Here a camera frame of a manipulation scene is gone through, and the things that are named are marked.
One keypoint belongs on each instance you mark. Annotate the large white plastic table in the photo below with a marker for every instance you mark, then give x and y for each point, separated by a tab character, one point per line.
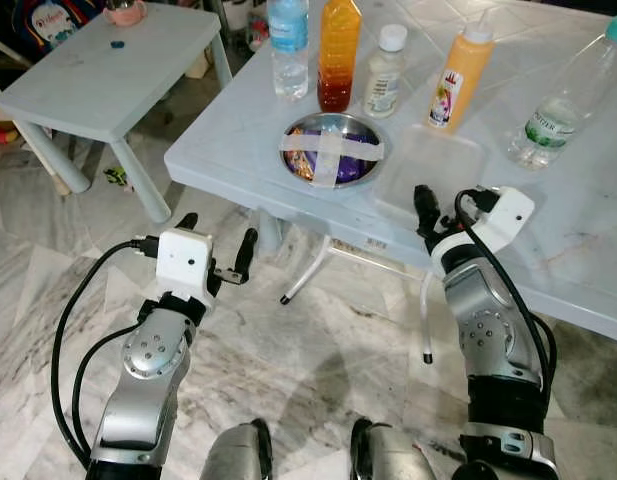
548	230

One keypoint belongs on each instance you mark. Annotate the small white cap bottle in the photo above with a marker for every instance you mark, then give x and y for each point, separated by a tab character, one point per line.
386	80

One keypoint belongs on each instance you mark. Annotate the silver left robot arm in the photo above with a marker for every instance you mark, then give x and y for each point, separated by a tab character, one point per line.
148	380

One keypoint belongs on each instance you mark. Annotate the taped steel bowl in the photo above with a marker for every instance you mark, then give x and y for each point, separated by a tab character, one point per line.
363	130

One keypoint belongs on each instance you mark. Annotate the orange red juice bottle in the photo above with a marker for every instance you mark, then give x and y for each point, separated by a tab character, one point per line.
339	60

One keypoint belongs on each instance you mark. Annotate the small green floor object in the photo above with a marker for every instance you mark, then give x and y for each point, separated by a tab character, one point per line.
115	177

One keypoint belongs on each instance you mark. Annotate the clear bottle teal cap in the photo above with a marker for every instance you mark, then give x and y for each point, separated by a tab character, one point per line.
563	110

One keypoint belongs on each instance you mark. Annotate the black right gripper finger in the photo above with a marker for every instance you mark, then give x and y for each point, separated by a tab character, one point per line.
427	212

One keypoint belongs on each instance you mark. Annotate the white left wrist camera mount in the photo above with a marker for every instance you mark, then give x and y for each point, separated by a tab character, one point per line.
183	260

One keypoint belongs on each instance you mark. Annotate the blue label water bottle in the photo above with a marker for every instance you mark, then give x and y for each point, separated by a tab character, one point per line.
288	55

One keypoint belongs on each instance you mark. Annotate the small white plastic table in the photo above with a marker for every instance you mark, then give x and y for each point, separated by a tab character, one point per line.
98	80

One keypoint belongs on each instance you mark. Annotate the grey right robot leg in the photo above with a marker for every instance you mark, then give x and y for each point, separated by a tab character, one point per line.
393	455

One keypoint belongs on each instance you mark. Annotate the dark printed backpack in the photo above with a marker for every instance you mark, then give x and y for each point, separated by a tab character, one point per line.
58	20

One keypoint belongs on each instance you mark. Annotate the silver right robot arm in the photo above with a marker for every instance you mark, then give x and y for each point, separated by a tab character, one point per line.
488	320

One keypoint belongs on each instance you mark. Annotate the orange squeeze bottle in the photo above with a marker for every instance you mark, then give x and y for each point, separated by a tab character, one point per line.
458	85

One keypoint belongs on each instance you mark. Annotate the clear plastic container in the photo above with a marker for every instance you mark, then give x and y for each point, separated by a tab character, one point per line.
433	175

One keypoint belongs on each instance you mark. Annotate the grey robot leg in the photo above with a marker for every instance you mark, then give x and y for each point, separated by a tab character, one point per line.
238	455
393	455

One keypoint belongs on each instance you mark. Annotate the white tape strip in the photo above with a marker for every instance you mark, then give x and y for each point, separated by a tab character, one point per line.
330	170
298	150

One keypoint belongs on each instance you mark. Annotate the grey left robot leg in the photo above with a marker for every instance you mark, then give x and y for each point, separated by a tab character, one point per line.
238	455

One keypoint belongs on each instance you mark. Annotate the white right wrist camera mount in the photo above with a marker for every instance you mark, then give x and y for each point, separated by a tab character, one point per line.
508	215

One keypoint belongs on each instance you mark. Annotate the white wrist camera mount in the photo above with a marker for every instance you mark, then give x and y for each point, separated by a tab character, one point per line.
508	215
183	260

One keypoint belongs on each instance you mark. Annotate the blue bottle cap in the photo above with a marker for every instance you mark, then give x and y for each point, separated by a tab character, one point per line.
117	44

